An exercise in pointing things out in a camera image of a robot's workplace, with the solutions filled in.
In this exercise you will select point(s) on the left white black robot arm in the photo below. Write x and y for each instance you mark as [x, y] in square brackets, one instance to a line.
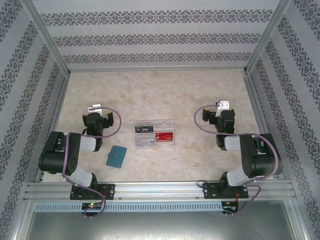
[52, 160]

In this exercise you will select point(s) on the aluminium corner post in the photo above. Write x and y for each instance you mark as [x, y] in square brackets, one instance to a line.
[267, 37]
[47, 40]

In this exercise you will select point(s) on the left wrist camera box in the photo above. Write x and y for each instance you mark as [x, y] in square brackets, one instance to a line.
[96, 108]

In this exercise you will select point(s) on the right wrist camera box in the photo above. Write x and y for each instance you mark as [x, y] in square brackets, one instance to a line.
[223, 105]

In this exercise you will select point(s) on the aluminium mounting rail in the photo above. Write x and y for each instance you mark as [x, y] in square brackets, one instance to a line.
[160, 191]

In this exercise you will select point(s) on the black VIP card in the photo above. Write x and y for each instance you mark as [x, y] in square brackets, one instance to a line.
[144, 129]

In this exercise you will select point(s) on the grey metal sheet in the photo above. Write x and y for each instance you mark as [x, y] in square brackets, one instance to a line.
[162, 227]

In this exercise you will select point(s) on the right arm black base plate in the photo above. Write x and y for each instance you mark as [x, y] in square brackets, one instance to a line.
[210, 191]

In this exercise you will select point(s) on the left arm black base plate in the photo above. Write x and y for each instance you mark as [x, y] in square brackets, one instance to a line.
[110, 191]

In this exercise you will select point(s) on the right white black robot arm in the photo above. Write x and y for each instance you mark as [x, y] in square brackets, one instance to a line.
[262, 162]

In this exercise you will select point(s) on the red VIP card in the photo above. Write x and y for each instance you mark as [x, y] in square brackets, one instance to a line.
[164, 136]

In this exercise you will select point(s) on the aluminium side frame rail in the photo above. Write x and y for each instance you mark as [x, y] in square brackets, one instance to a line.
[257, 110]
[55, 125]

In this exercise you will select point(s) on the silver grey card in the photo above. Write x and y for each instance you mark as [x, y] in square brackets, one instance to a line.
[145, 143]

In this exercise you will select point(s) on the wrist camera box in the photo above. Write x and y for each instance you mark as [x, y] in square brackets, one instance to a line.
[223, 105]
[96, 108]

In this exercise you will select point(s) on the teal leather card holder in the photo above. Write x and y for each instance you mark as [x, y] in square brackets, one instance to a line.
[116, 156]

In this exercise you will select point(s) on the aluminium back frame rail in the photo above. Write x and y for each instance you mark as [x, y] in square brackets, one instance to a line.
[157, 69]

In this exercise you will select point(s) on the clear plastic organizer box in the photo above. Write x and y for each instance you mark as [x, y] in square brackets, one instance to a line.
[165, 125]

